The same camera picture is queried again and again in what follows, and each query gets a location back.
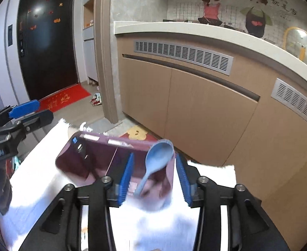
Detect yellow rimmed glass pot lid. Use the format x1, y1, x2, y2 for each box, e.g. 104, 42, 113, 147
284, 27, 307, 58

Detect orange door stickers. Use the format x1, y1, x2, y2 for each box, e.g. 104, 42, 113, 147
19, 0, 63, 47

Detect white tablecloth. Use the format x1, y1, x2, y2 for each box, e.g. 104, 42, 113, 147
0, 118, 238, 251

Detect purple utensil box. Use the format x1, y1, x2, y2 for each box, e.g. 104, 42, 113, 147
54, 132, 175, 211

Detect beige door frame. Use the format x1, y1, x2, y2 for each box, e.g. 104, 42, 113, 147
94, 0, 122, 124

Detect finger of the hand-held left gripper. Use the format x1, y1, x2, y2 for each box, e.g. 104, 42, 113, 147
0, 110, 54, 152
0, 100, 40, 131

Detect black door lock handle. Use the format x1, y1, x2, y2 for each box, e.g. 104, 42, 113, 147
19, 23, 26, 58

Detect beige kitchen base cabinet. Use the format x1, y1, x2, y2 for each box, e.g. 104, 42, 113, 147
117, 38, 307, 241

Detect red mat with yellow flower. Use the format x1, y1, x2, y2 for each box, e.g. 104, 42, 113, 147
119, 125, 156, 142

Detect red doormat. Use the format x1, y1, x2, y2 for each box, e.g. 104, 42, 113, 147
40, 85, 91, 113

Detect cartoon couple wall poster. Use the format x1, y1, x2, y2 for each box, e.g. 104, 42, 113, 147
166, 0, 300, 42

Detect long grey vent grille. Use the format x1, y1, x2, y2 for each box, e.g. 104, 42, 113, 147
135, 41, 234, 74

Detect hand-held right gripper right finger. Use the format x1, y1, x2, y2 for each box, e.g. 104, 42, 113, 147
176, 154, 291, 251

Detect white kitchen countertop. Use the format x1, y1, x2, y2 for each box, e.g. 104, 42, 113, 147
114, 21, 307, 95

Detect light blue plastic spoon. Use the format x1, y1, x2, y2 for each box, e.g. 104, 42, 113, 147
134, 139, 174, 197

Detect white hallway cupboard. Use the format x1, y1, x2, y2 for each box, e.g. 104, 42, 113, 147
83, 29, 97, 85

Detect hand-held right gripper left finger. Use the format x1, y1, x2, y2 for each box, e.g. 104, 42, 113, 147
19, 153, 135, 251

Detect wall shelf niche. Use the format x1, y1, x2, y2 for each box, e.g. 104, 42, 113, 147
83, 0, 95, 30

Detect black entrance door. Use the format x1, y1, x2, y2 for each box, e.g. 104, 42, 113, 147
17, 0, 78, 101

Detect pair of patterned slippers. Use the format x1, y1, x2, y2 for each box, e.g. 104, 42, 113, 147
90, 93, 103, 106

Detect short grey vent grille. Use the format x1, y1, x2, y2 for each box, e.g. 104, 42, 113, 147
271, 78, 307, 131

